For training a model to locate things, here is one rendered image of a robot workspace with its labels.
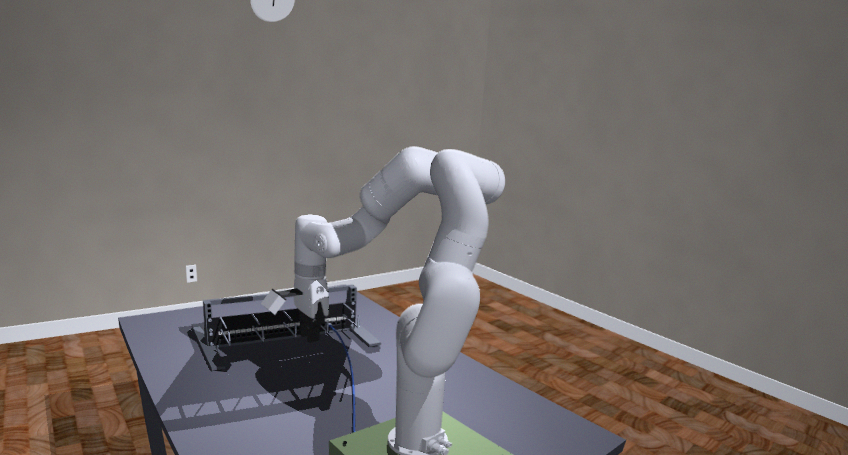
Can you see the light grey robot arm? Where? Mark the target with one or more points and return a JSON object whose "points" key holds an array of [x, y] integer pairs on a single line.
{"points": [[451, 295]]}

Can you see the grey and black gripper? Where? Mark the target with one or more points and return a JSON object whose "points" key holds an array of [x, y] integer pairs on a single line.
{"points": [[314, 300]]}

